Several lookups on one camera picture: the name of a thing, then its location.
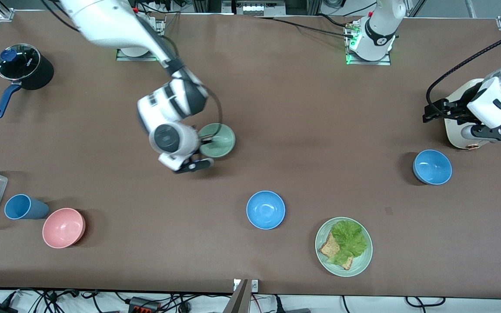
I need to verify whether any pale green bowl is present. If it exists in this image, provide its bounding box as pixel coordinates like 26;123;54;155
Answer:
198;123;236;160

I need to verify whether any green lettuce leaf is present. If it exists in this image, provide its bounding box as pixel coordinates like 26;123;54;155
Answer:
327;220;368;266

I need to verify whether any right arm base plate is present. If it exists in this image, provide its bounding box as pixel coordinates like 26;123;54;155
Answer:
116;13;166;62

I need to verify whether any pale green plate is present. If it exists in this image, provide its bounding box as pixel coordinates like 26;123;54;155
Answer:
315;216;373;277

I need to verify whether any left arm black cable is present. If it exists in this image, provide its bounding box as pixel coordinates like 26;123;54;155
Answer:
426;37;501;114

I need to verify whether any black cable to base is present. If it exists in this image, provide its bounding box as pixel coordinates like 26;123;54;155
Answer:
255;16;355;39

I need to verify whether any white metal bracket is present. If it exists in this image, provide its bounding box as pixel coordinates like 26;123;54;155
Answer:
233;279;259;293

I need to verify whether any white toaster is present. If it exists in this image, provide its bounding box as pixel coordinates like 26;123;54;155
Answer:
444;78;501;150

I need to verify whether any grey metal pole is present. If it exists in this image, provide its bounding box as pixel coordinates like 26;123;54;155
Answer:
223;279;251;313

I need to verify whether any blue bowl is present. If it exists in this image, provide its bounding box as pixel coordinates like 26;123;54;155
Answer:
413;149;453;186
246;190;286;230

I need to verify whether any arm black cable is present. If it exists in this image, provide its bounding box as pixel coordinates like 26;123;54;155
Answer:
426;37;501;114
159;35;224;140

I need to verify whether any pink bowl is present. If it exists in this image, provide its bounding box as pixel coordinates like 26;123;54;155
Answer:
42;208;86;249

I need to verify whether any black pot blue handle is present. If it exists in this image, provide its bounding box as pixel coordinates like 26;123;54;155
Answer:
0;43;54;119

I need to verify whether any glass lid blue knob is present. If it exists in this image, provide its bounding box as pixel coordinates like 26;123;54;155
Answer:
0;43;41;81

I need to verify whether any brown toast slice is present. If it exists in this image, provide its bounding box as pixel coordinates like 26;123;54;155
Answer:
319;233;354;271

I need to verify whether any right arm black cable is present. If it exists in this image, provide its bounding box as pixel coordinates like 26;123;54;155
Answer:
159;35;224;140

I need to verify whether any grey electronics box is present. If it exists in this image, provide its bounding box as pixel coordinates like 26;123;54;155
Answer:
222;0;287;17

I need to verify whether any black red power adapter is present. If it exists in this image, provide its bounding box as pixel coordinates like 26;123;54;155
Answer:
128;296;162;313

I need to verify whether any blue cup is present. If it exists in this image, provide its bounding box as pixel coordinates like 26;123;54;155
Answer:
4;194;50;220

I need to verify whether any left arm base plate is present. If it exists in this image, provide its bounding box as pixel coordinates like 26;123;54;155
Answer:
345;20;392;66

